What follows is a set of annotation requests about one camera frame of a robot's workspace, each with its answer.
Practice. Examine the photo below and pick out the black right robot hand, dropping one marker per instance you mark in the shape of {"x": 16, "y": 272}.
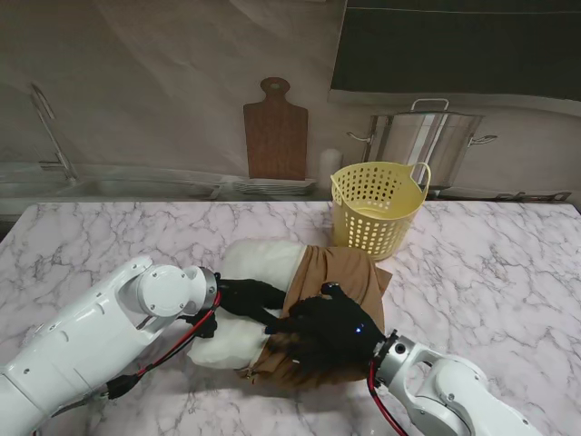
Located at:
{"x": 336, "y": 327}

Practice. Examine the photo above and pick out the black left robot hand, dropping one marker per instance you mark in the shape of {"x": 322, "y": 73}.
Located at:
{"x": 247, "y": 297}

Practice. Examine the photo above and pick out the white pillow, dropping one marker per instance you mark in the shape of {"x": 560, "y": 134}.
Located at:
{"x": 263, "y": 263}

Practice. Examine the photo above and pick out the brown pillowcase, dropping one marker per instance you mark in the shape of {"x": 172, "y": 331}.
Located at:
{"x": 345, "y": 277}

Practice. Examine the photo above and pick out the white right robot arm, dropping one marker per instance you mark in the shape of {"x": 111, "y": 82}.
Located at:
{"x": 445, "y": 390}

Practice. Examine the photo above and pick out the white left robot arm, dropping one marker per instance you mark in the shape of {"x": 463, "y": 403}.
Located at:
{"x": 91, "y": 345}

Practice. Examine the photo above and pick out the yellow perforated laundry basket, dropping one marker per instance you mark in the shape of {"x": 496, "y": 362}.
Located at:
{"x": 399, "y": 200}

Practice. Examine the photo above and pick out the stack of white plates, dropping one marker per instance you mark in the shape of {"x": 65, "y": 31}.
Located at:
{"x": 272, "y": 186}

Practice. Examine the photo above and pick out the white cylindrical candle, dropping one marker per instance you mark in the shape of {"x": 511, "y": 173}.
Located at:
{"x": 329, "y": 163}

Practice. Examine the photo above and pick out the brown wooden cutting board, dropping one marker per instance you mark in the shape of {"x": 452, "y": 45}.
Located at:
{"x": 274, "y": 136}

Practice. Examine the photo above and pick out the steel kitchen sink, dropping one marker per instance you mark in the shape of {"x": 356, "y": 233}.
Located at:
{"x": 113, "y": 188}

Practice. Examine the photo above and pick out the large steel stock pot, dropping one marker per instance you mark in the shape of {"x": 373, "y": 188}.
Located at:
{"x": 431, "y": 145}

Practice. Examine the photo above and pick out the chrome kitchen faucet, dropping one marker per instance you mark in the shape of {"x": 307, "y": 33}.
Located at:
{"x": 69, "y": 172}

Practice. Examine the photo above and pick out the black stove grate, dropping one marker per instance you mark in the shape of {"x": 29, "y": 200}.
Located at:
{"x": 544, "y": 196}

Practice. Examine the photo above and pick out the dark range hood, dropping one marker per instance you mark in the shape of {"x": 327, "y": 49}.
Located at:
{"x": 454, "y": 45}

